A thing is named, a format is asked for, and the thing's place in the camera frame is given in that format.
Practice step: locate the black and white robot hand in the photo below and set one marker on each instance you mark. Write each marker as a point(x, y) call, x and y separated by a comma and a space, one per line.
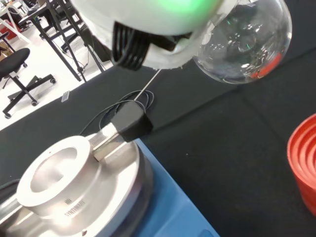
point(153, 17)

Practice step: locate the heater with blue base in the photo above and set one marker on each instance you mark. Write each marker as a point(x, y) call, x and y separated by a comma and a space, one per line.
point(74, 187)

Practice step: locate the thin metal probe rod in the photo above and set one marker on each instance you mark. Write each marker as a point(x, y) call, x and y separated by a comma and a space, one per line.
point(148, 85)

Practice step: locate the black table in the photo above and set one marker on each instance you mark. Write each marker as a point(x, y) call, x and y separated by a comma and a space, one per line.
point(40, 21)

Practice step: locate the small clear plastic piece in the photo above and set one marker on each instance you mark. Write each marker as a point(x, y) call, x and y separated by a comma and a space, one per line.
point(65, 96)

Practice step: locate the black office chair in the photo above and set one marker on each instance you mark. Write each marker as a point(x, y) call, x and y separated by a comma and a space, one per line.
point(13, 61)

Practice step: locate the black bench cloth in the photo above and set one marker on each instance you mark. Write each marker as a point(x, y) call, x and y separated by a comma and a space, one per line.
point(222, 148)

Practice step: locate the red box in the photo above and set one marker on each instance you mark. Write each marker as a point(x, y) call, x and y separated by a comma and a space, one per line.
point(4, 32)

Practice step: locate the brown cardboard box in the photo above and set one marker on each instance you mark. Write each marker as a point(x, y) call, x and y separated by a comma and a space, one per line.
point(5, 50)

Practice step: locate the white table frame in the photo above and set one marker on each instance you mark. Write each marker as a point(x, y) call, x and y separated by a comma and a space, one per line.
point(14, 27)

